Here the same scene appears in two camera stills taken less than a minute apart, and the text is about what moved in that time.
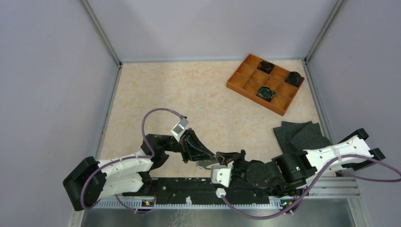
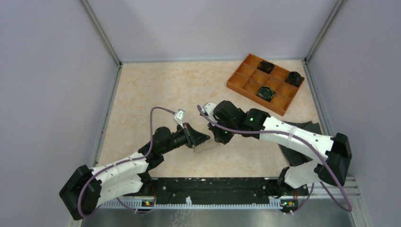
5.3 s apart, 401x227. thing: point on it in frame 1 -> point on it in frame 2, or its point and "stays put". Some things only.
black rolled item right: [294, 78] stays put
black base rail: [195, 187] stays put
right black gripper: [224, 157] -> [217, 136]
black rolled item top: [265, 66] stays put
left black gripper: [192, 148] -> [193, 137]
